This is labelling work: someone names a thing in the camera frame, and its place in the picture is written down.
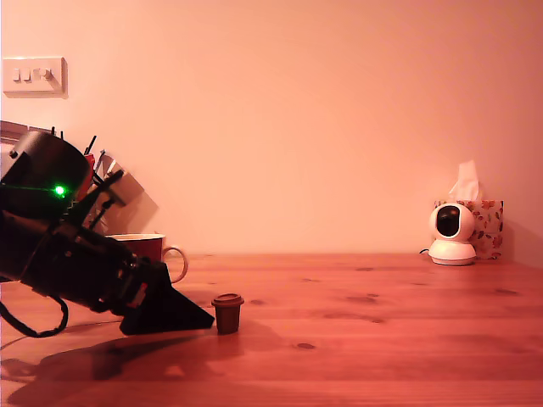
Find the silver metal utensil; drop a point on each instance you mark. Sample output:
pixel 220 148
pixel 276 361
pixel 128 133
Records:
pixel 111 163

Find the reddish brown coffee capsule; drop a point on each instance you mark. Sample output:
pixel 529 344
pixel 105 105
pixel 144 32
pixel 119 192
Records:
pixel 229 318

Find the red kitchen utensil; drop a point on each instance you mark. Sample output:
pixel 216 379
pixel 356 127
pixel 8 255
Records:
pixel 89 165

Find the white wall switch plate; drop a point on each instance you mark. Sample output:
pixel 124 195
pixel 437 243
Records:
pixel 34 87

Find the red cartoon print mug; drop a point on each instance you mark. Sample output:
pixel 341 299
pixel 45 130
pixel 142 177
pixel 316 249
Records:
pixel 146 248

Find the small white round camera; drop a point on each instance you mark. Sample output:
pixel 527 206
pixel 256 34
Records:
pixel 462 224

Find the white tissue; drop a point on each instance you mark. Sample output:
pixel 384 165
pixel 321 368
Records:
pixel 466 182

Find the grey metal rail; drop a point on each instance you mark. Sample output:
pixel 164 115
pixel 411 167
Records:
pixel 12 127

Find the floral tissue box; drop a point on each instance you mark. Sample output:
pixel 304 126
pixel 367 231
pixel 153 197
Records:
pixel 492 229

